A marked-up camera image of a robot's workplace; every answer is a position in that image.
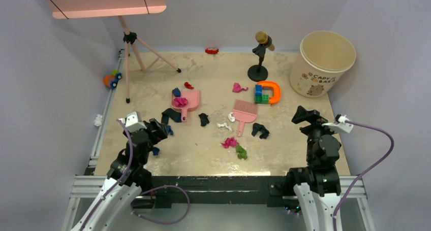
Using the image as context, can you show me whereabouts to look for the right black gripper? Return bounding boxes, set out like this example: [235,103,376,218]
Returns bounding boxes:
[292,105,341,162]

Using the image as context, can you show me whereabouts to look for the magenta paper scrap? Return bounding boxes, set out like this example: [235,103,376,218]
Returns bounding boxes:
[221,137,238,149]
[173,97,188,108]

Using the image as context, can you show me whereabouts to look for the pink plastic dustpan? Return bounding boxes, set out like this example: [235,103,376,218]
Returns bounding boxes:
[170,90,200,122]

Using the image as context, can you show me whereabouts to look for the pink hand brush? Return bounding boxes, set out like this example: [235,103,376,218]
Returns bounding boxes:
[232,99,258,137]

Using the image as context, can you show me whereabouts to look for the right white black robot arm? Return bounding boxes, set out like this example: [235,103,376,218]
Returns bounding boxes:
[275,106,342,230]

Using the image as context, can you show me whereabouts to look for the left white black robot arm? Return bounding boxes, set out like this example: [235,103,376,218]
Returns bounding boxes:
[72,118,168,230]

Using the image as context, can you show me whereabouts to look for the blue paper scrap front left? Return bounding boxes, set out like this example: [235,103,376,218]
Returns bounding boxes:
[152,147,160,156]

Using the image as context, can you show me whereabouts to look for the blue paper scrap near dustpan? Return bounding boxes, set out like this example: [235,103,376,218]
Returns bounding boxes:
[172,88,181,97]

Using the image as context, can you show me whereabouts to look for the black paper scrap centre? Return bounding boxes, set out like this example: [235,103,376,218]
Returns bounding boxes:
[199,113,209,127]

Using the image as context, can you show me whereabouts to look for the blue green building blocks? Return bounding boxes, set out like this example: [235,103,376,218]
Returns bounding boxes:
[254,84,269,104]

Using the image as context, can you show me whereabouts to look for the red paper scrap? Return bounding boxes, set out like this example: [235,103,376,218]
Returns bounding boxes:
[184,82,194,89]

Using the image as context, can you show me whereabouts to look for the white paper scrap off table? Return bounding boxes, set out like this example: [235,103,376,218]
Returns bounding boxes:
[93,114,103,127]

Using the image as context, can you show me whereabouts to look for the cream capybara bucket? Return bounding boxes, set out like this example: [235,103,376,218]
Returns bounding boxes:
[289,30,356,98]

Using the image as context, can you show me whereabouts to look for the orange blue toy car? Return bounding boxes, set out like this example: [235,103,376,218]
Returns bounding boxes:
[103,70,122,89]

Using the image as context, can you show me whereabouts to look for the gold microphone on black stand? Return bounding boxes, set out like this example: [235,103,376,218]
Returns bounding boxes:
[248,31,275,82]

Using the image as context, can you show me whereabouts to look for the magenta paper scrap front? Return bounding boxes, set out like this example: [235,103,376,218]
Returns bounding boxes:
[221,137,238,149]

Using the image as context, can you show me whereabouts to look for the white paper scrap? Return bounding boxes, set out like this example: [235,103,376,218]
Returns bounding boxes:
[217,112,236,132]

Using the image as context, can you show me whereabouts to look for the green paper scrap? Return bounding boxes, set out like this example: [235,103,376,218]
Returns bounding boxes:
[235,144,248,160]

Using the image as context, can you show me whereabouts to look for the pink paper scrap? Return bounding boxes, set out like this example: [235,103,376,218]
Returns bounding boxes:
[232,82,249,93]

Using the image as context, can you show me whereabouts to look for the red object at table edge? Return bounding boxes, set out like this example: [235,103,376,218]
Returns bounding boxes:
[205,48,219,54]

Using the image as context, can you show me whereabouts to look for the pink music stand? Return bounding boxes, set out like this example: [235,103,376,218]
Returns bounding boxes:
[38,0,182,104]

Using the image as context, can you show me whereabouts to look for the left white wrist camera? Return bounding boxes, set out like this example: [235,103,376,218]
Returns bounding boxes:
[119,111,147,133]

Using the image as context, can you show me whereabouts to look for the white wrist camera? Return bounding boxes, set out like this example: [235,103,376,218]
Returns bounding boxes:
[119,111,147,133]
[322,114,354,134]

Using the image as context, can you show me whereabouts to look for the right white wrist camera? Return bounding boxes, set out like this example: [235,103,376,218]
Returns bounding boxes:
[322,114,354,134]

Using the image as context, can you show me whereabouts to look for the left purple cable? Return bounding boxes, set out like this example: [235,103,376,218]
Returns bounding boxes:
[79,119,191,231]

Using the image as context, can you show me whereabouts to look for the purple cable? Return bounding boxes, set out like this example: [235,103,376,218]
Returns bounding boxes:
[79,119,191,231]
[331,120,395,231]

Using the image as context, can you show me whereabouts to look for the orange plastic ring toy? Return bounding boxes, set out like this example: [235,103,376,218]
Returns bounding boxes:
[257,81,282,105]

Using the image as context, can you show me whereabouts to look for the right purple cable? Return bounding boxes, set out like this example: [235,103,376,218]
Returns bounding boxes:
[331,120,395,231]

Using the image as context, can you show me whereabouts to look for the aluminium table frame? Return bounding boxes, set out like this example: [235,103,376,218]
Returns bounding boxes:
[60,49,378,231]

